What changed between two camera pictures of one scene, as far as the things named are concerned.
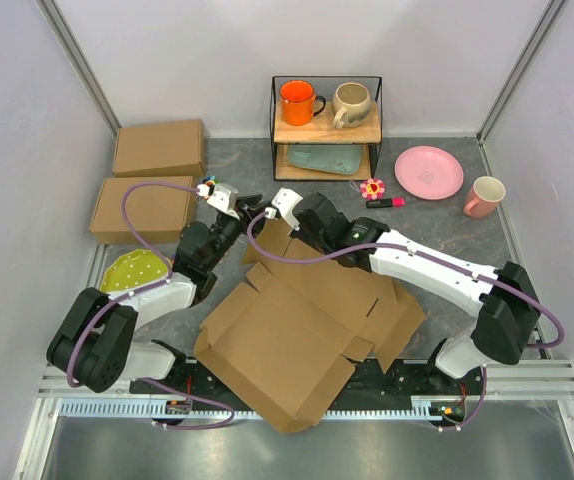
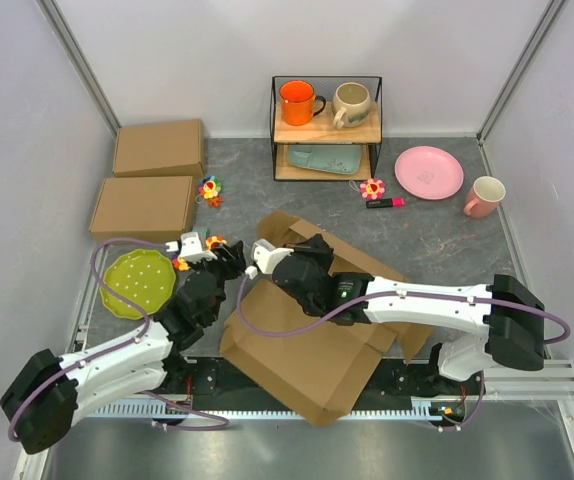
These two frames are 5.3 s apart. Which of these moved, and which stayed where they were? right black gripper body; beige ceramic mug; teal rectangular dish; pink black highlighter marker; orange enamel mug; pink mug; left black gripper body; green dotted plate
Moved: right black gripper body; left black gripper body
Stayed: green dotted plate; pink black highlighter marker; orange enamel mug; pink mug; beige ceramic mug; teal rectangular dish
